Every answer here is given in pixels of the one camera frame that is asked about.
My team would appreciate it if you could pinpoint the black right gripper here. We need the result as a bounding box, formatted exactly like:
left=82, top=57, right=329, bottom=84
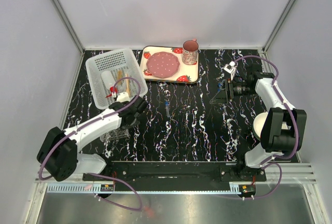
left=210, top=78, right=257, bottom=104

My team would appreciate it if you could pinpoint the wooden test tube clamp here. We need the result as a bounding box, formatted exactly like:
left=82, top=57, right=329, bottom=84
left=125, top=73, right=130, bottom=96

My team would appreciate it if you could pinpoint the white red-capped wash bottle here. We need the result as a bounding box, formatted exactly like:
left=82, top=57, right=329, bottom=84
left=101, top=71, right=118, bottom=98

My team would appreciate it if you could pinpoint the brown test tube brush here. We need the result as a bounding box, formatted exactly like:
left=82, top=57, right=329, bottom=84
left=116, top=71, right=123, bottom=93

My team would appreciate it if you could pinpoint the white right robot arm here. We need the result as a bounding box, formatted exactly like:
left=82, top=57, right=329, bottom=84
left=211, top=62, right=307, bottom=181

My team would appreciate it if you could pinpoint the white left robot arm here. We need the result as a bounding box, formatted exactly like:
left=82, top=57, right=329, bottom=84
left=37, top=96, right=147, bottom=181

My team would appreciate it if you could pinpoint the clear test tube rack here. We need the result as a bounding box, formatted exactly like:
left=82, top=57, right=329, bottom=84
left=100, top=129, right=130, bottom=142

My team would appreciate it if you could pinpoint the white plastic mesh basket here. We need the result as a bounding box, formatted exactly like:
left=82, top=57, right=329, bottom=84
left=86, top=48, right=148, bottom=110

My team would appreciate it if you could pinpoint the white ceramic bowl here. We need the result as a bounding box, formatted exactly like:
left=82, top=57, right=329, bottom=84
left=252, top=112, right=268, bottom=140

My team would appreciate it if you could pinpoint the pink floral mug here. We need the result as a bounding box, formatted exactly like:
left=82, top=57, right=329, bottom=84
left=182, top=39, right=199, bottom=65

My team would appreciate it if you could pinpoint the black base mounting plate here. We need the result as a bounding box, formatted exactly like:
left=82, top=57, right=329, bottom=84
left=82, top=160, right=267, bottom=185

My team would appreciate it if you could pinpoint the strawberry pattern tray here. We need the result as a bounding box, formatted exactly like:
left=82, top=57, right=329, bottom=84
left=140, top=46, right=199, bottom=83

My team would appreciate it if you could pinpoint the pink polka dot plate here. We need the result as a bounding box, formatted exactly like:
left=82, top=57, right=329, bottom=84
left=146, top=51, right=181, bottom=79

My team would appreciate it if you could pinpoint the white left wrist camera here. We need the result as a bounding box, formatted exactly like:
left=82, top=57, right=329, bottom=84
left=116, top=92, right=130, bottom=103

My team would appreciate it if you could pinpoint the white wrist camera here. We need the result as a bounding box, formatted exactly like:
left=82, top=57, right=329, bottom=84
left=223, top=61, right=237, bottom=81
left=116, top=92, right=130, bottom=103

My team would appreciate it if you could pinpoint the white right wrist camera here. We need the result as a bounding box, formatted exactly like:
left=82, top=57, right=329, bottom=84
left=223, top=61, right=237, bottom=81

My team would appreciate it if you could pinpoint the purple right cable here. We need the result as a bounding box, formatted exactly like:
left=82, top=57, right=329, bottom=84
left=215, top=54, right=298, bottom=200

